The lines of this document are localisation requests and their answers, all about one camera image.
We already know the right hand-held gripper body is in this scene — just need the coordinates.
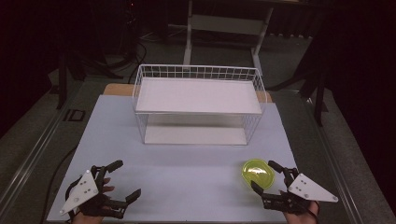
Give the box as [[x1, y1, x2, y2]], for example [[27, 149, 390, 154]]
[[262, 167, 339, 216]]

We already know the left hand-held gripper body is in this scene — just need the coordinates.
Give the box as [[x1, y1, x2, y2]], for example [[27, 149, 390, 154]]
[[59, 165, 129, 219]]

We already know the yellow-green plastic bowl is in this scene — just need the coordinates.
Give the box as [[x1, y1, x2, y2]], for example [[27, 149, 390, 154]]
[[241, 158, 276, 191]]

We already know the person's left hand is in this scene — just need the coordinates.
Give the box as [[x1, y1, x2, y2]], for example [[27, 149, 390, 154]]
[[72, 176, 116, 224]]

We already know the person's right hand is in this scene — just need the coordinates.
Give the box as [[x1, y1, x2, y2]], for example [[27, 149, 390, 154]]
[[280, 190, 320, 224]]

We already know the pale blue table mat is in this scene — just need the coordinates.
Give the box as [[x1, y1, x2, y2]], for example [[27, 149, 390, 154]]
[[46, 94, 301, 224]]

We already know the black floor socket plate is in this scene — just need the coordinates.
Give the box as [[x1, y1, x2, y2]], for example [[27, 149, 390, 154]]
[[63, 108, 87, 123]]

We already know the black metal stand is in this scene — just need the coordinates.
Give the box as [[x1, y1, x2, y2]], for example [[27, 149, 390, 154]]
[[55, 50, 82, 110], [266, 36, 330, 127]]

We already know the black floor cable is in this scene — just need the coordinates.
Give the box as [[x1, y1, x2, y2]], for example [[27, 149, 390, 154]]
[[39, 144, 79, 224]]

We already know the metal floor rail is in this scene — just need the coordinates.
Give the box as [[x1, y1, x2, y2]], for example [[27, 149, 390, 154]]
[[0, 88, 80, 207], [298, 91, 366, 224]]

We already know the bundle of black cables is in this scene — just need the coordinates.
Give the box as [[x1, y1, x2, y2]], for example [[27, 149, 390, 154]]
[[73, 38, 148, 84]]

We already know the white wire shelf rack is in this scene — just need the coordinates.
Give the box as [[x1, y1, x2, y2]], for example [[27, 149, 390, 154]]
[[132, 63, 268, 147]]

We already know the white metal desk frame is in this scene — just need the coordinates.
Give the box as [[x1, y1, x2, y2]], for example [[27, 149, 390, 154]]
[[182, 0, 276, 77]]

